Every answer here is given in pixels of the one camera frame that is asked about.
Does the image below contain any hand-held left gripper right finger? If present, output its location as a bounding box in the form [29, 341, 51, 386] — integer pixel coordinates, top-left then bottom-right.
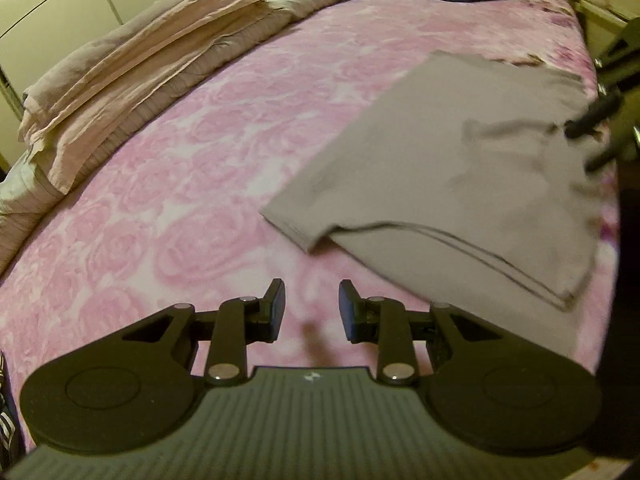
[338, 280, 521, 387]

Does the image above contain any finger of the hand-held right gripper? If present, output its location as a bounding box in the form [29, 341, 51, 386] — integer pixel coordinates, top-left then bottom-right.
[564, 91, 626, 140]
[584, 132, 627, 175]

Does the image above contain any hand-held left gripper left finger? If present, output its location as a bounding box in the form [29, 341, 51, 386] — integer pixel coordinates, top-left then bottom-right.
[100, 278, 287, 387]

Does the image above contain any mauve grey shirt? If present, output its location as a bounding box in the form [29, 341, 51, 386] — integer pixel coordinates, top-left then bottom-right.
[260, 50, 608, 376]

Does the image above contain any white bedside cabinet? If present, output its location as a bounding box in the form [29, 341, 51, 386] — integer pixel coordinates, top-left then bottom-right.
[574, 0, 632, 58]

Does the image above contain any pink floral blanket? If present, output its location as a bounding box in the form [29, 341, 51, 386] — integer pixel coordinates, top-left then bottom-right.
[0, 0, 622, 378]

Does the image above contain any white striped pillow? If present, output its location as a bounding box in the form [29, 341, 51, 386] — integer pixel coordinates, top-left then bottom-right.
[0, 157, 68, 273]

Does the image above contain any folded pink quilt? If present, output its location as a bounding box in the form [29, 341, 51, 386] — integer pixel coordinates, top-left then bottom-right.
[17, 0, 346, 196]

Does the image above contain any striped dark green garment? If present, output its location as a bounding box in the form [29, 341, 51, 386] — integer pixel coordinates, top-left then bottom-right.
[0, 352, 22, 463]

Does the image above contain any cream wardrobe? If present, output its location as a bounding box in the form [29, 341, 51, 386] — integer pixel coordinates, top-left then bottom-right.
[0, 0, 211, 111]

